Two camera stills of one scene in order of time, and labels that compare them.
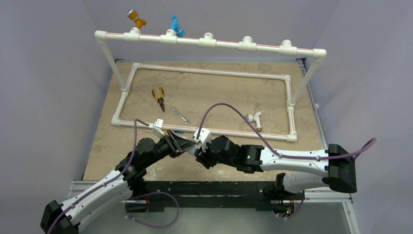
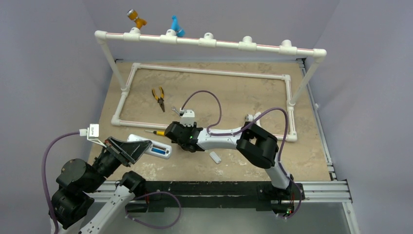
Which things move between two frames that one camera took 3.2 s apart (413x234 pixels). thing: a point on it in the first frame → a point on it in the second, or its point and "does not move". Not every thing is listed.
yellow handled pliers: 161,100 does not move
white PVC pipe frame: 208,40 does not move
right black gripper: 200,152 → 171,131
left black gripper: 178,146 → 130,151
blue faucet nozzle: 179,32 does not move
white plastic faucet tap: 255,118 does not move
